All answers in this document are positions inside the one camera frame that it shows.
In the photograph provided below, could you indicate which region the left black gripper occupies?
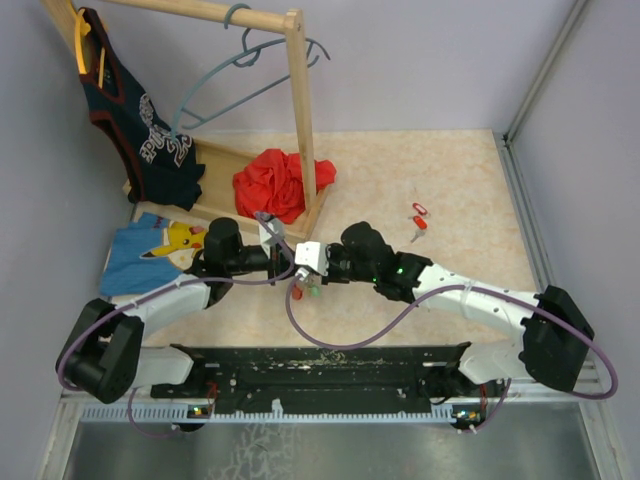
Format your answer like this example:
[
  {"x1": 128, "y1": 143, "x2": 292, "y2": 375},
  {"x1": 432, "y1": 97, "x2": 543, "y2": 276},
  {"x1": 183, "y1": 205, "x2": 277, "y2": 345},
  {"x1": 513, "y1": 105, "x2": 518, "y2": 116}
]
[{"x1": 226, "y1": 240, "x2": 301, "y2": 286}]

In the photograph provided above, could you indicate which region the red handled metal key organizer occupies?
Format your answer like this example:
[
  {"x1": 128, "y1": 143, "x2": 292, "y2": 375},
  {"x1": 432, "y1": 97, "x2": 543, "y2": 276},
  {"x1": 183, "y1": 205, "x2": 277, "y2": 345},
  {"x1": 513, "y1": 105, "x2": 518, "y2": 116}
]
[{"x1": 291, "y1": 281, "x2": 317, "y2": 301}]

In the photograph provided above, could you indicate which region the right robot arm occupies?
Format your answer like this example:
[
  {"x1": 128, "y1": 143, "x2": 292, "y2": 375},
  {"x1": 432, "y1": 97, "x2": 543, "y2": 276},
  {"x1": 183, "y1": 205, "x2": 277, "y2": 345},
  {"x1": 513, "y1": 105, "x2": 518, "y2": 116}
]
[{"x1": 319, "y1": 222, "x2": 594, "y2": 396}]

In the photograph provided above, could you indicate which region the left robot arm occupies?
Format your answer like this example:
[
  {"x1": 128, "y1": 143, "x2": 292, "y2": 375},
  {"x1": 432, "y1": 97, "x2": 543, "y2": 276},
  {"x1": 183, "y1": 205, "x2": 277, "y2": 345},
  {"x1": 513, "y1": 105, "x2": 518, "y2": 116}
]
[{"x1": 55, "y1": 213, "x2": 294, "y2": 404}]

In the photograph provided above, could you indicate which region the red crumpled shirt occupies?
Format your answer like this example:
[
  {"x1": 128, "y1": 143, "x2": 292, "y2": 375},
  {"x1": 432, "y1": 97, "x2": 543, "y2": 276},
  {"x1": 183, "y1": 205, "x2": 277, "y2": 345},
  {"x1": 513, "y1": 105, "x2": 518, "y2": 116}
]
[{"x1": 232, "y1": 149, "x2": 305, "y2": 224}]

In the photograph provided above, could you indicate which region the wooden clothes rack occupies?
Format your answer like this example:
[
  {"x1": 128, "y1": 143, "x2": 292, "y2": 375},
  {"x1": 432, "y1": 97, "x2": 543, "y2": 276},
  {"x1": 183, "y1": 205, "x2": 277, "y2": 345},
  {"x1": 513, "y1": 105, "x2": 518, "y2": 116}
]
[{"x1": 42, "y1": 1, "x2": 329, "y2": 243}]

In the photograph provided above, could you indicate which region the red tagged key near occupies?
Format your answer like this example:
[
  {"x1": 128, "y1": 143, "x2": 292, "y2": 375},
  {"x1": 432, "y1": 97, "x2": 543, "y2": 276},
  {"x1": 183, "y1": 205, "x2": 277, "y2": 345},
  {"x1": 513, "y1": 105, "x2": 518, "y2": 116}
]
[{"x1": 410, "y1": 215, "x2": 428, "y2": 243}]

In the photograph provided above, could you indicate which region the red tagged key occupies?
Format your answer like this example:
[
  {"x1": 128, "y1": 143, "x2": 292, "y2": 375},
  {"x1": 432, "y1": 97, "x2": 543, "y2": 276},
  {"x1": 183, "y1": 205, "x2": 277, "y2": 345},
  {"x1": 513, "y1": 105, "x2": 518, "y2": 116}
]
[
  {"x1": 412, "y1": 202, "x2": 430, "y2": 217},
  {"x1": 410, "y1": 215, "x2": 428, "y2": 243}
]

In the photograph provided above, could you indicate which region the red tagged key far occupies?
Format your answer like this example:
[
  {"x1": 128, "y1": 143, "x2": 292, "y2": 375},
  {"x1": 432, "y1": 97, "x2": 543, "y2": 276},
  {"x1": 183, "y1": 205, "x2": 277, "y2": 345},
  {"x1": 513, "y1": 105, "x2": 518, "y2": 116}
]
[{"x1": 412, "y1": 202, "x2": 430, "y2": 217}]

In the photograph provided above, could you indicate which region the blue pikachu shirt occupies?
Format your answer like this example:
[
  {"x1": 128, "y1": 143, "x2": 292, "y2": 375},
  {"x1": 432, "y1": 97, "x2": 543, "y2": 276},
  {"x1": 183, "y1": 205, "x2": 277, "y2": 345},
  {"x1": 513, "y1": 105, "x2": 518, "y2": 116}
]
[{"x1": 100, "y1": 213, "x2": 207, "y2": 297}]

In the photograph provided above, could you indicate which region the navy basketball jersey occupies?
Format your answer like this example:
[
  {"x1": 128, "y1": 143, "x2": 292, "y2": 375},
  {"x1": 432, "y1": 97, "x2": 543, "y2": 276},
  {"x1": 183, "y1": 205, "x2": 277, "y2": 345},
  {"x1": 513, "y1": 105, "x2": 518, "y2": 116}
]
[{"x1": 79, "y1": 8, "x2": 205, "y2": 210}]

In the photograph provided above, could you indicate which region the yellow plastic hanger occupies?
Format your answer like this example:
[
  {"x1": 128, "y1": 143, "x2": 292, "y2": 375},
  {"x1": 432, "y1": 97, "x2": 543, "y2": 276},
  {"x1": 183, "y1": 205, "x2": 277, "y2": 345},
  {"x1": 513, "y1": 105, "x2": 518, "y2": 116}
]
[{"x1": 73, "y1": 8, "x2": 106, "y2": 88}]

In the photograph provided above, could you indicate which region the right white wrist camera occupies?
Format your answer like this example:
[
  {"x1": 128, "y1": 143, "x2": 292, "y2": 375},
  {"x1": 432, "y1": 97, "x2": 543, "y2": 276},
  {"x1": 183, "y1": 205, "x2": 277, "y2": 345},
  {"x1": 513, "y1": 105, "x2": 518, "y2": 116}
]
[{"x1": 294, "y1": 241, "x2": 329, "y2": 281}]

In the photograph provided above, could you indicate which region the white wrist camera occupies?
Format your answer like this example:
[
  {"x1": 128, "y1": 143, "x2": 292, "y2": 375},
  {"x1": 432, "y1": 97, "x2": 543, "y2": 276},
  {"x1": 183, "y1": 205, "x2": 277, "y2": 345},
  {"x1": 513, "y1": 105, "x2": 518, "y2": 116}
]
[
  {"x1": 256, "y1": 212, "x2": 286, "y2": 248},
  {"x1": 294, "y1": 241, "x2": 329, "y2": 281}
]

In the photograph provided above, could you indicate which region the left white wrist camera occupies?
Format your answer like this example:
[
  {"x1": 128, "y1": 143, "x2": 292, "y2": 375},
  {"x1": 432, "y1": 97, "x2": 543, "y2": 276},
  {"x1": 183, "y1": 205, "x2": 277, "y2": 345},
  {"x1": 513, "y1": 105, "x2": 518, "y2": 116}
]
[{"x1": 256, "y1": 212, "x2": 286, "y2": 248}]

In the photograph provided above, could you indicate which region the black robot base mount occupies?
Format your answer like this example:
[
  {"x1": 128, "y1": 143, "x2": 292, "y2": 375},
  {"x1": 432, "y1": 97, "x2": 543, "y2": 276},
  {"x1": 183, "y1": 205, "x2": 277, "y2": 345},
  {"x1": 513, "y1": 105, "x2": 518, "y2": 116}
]
[{"x1": 151, "y1": 345, "x2": 479, "y2": 414}]

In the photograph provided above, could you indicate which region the teal wire hanger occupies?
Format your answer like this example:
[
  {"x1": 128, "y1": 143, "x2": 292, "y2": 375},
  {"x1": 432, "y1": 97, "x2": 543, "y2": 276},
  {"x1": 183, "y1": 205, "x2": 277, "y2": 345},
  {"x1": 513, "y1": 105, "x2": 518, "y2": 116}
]
[{"x1": 169, "y1": 2, "x2": 334, "y2": 144}]

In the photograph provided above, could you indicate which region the grey slotted cable duct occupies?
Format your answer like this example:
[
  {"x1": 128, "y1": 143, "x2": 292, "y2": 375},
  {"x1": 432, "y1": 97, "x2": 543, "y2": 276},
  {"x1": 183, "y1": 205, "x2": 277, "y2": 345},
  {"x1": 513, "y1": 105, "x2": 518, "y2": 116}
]
[{"x1": 81, "y1": 401, "x2": 478, "y2": 425}]

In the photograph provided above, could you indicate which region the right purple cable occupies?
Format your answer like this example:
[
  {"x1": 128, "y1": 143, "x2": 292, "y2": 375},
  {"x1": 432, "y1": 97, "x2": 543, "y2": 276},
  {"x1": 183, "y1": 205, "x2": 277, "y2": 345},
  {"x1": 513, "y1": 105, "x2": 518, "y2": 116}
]
[{"x1": 284, "y1": 269, "x2": 619, "y2": 435}]

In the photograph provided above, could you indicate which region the aluminium frame rail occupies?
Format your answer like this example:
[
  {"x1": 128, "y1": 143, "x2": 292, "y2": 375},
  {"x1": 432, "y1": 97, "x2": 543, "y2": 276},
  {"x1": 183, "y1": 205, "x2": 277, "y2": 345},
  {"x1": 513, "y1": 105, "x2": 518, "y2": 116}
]
[{"x1": 499, "y1": 0, "x2": 606, "y2": 401}]

